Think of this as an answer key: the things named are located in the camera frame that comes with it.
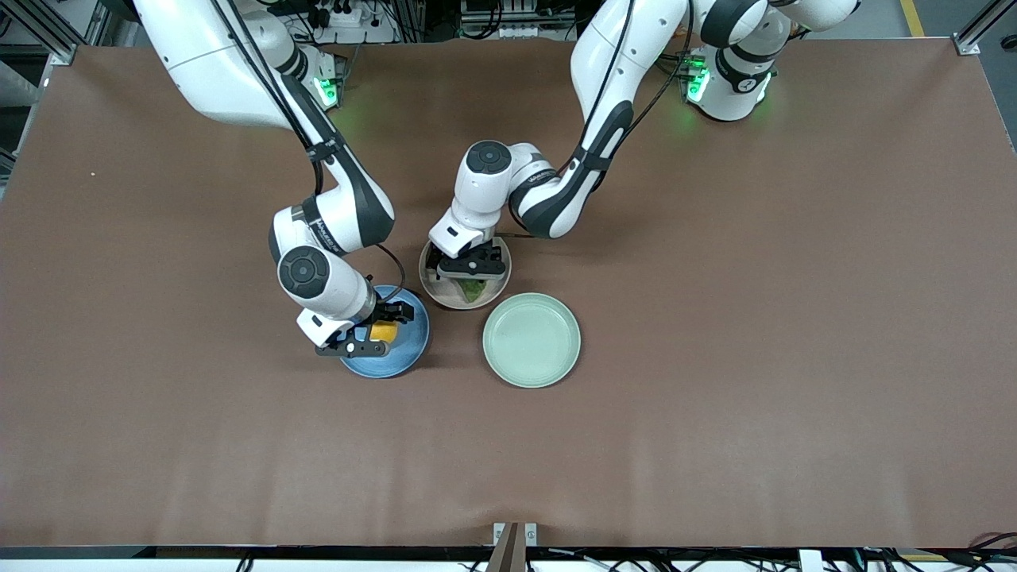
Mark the brown table cover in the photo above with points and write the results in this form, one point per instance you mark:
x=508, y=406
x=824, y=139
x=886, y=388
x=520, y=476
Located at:
x=715, y=477

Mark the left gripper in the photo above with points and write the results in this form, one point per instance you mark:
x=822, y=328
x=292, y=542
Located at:
x=486, y=260

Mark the aluminium frame profile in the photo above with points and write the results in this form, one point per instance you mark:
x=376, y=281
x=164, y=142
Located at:
x=62, y=52
x=968, y=46

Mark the beige plate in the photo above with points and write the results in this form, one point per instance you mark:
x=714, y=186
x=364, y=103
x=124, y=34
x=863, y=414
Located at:
x=441, y=292

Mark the white power strip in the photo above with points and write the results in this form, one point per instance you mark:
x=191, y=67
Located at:
x=346, y=17

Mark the yellow lemon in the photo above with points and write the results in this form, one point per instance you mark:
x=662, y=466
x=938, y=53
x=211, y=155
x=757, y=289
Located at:
x=384, y=332

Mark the blue plate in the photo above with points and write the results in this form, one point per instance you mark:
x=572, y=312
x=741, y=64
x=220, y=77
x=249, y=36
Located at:
x=409, y=349

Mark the white control equipment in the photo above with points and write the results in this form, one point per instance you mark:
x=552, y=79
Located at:
x=516, y=32

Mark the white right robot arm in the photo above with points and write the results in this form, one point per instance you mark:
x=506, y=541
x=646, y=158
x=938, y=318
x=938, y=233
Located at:
x=206, y=63

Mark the green lettuce leaf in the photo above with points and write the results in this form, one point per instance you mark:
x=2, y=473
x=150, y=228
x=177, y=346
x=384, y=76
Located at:
x=474, y=290

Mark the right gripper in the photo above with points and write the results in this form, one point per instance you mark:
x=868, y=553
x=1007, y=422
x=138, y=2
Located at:
x=388, y=311

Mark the light green plate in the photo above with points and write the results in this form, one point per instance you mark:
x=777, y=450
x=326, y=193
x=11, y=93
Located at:
x=532, y=342

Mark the silver table edge bracket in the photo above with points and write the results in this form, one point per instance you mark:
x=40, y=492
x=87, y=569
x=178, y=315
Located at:
x=498, y=534

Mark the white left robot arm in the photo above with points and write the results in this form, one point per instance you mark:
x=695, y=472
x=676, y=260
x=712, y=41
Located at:
x=612, y=63

